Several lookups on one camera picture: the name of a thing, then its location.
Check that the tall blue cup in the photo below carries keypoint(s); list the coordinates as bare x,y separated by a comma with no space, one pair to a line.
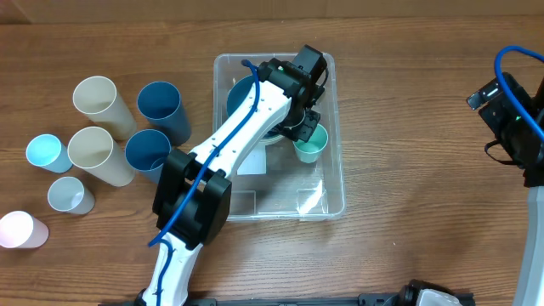
146,151
161,104

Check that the small grey cup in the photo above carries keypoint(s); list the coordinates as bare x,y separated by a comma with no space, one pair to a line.
70,195

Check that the small pink cup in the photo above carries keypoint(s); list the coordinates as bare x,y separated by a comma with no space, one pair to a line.
19,229

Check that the small mint green cup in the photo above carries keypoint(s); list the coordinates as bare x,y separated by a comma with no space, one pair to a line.
310,151

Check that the small light blue cup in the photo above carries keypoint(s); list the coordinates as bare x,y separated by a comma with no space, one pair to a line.
48,152

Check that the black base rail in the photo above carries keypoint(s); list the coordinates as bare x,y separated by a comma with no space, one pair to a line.
406,296

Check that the clear plastic storage bin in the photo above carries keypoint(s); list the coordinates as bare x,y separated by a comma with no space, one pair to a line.
290,188

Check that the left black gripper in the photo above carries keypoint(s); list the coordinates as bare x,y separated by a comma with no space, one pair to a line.
307,130

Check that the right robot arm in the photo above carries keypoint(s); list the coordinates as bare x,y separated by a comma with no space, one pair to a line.
525,149

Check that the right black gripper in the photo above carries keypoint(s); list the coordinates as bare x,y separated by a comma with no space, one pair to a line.
489,112

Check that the white label in bin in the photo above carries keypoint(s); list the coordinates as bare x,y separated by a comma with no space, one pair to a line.
255,163

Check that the tall cream cup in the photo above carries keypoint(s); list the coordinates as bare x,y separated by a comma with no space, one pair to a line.
99,100
94,150

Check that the dark blue bowl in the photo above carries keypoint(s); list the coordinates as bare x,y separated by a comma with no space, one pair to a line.
238,94

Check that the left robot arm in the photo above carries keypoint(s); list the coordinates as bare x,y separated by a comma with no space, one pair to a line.
192,200

